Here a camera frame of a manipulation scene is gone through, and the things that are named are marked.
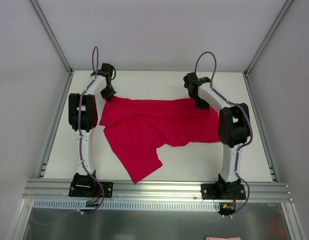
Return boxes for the red t-shirt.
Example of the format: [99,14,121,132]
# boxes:
[99,96,220,184]

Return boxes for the left aluminium frame post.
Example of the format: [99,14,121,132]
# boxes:
[29,0,74,75]

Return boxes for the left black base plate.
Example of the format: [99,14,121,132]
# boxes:
[68,181,114,198]

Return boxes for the pink folded cloth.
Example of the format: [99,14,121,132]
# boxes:
[205,236,241,240]

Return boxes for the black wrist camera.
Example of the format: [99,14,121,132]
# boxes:
[100,63,117,80]
[183,72,198,89]

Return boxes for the aluminium front rail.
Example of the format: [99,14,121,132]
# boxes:
[22,178,294,203]

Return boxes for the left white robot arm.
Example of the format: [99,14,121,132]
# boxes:
[68,72,116,176]

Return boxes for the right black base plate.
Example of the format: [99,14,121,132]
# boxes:
[200,182,247,200]

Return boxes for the slotted cable duct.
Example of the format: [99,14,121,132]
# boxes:
[33,199,220,212]

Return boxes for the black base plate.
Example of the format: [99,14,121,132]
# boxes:
[200,182,247,200]
[68,181,114,198]

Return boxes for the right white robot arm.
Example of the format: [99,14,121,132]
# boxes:
[183,77,253,199]

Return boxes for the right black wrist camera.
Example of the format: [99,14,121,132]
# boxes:
[183,72,198,89]

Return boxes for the right aluminium frame post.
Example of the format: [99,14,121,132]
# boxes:
[243,0,295,76]

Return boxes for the aluminium frame post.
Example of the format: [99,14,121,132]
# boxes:
[243,0,295,76]
[29,0,74,75]

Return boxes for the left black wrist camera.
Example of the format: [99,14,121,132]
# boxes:
[100,63,117,80]

